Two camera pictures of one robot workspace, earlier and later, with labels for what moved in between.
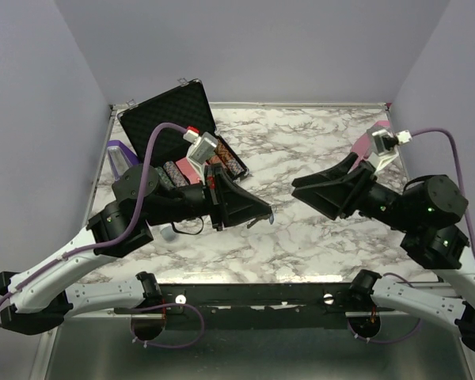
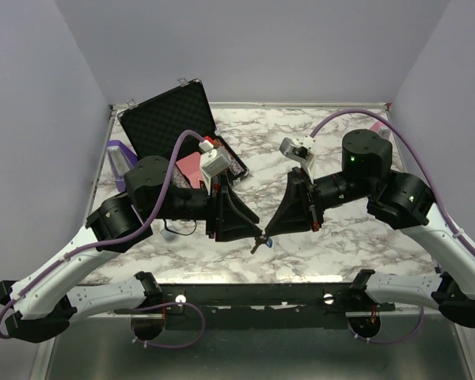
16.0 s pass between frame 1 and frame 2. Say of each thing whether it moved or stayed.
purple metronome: stayed
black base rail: stayed
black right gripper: moved
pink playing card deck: stayed
